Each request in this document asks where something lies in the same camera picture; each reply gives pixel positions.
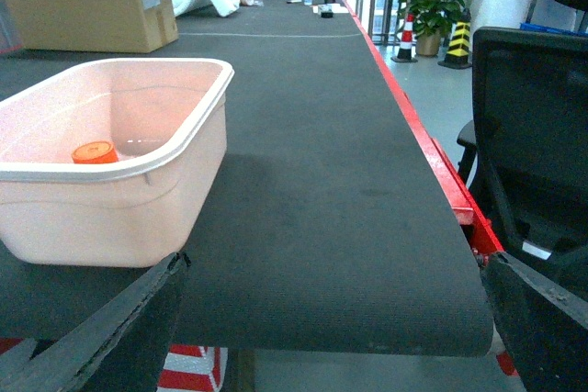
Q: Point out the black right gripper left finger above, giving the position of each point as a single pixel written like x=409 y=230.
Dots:
x=145 y=313

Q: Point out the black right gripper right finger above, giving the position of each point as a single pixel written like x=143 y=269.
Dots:
x=543 y=326

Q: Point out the orange cylindrical capacitor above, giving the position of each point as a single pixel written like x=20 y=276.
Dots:
x=95 y=152

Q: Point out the pink plastic storage box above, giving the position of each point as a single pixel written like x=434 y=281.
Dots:
x=166 y=119

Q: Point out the red white cone at left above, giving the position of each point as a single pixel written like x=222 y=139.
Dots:
x=193 y=369

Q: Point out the black office chair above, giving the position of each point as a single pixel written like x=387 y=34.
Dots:
x=529 y=102

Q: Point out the yellow black striped bollard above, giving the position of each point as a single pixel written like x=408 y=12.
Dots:
x=457 y=55

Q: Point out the red white traffic cone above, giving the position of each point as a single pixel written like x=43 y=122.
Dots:
x=405 y=50

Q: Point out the red frame conveyor table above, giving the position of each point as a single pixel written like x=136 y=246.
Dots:
x=326 y=229

